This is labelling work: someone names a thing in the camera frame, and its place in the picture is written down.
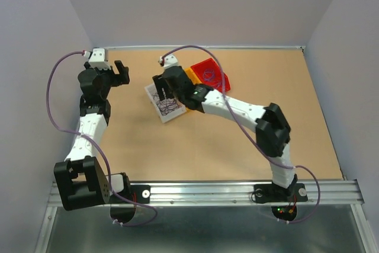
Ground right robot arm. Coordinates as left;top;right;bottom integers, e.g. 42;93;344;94
153;66;297;200

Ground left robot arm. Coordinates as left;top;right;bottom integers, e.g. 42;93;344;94
54;60;132;211

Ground white plastic bin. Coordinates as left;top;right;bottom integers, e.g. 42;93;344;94
144;84;187;123

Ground yellow plastic bin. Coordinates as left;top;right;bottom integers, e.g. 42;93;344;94
185;68;202;84

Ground red plastic bin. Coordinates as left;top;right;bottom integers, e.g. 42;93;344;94
190;58;231;92

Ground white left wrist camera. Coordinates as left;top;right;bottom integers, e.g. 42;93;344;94
83;48;111;70

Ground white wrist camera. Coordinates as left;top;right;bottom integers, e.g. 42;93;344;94
83;48;111;70
158;54;179;70

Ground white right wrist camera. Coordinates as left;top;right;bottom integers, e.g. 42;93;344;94
158;54;179;70

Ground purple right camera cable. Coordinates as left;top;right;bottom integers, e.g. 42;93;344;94
159;44;320;225

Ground aluminium front rail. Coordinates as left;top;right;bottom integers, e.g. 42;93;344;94
49;179;364;206

